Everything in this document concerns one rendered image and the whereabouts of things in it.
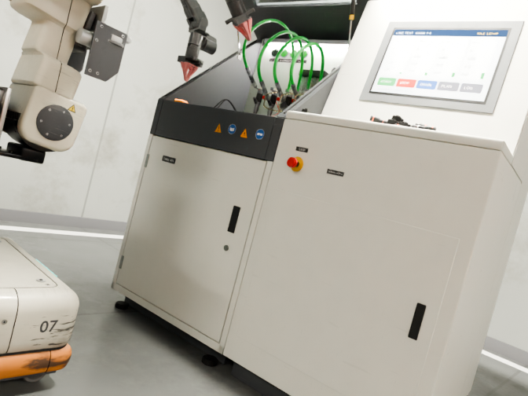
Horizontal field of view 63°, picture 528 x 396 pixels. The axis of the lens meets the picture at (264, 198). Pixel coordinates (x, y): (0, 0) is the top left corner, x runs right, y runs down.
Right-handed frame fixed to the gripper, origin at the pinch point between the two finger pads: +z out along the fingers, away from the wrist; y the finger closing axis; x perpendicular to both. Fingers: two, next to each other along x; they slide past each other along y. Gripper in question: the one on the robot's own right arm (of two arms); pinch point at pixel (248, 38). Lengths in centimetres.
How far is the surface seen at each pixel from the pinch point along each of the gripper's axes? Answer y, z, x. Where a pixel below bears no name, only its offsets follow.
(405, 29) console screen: 46, 20, -33
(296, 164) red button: -24, 36, -33
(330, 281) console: -42, 65, -53
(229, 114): -19.0, 21.5, 3.6
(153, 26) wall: 61, -3, 207
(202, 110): -21.9, 18.7, 18.2
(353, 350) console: -52, 79, -66
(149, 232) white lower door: -64, 54, 31
